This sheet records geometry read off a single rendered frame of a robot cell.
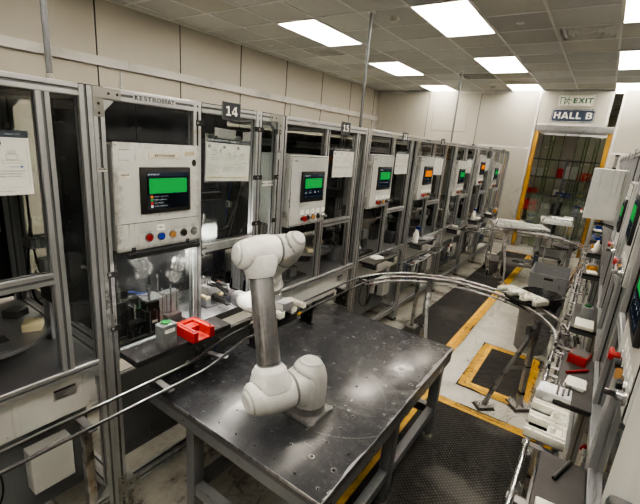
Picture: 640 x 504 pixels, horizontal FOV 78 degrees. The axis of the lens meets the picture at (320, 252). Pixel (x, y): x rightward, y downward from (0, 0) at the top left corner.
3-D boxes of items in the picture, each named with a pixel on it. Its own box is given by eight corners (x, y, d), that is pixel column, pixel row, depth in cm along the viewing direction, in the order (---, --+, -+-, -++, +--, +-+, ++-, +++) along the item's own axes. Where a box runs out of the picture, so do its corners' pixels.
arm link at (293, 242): (289, 245, 189) (264, 247, 181) (305, 222, 176) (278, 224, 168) (299, 268, 184) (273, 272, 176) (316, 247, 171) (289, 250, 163)
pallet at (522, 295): (495, 295, 328) (498, 284, 325) (508, 294, 333) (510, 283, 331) (533, 314, 296) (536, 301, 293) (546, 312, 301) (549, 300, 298)
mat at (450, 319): (435, 373, 352) (435, 372, 352) (376, 350, 384) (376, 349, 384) (533, 255, 819) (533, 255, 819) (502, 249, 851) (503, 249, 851)
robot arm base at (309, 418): (338, 405, 191) (339, 395, 190) (311, 429, 173) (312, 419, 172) (308, 390, 201) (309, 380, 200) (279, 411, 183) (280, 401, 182)
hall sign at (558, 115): (593, 122, 774) (596, 109, 768) (549, 121, 815) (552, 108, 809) (593, 123, 778) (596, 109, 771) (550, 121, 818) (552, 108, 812)
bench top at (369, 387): (319, 514, 139) (320, 505, 138) (146, 391, 196) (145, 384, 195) (452, 353, 258) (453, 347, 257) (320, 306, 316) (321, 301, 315)
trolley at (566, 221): (565, 275, 696) (579, 221, 671) (529, 268, 721) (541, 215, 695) (562, 264, 769) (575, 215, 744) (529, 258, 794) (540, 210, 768)
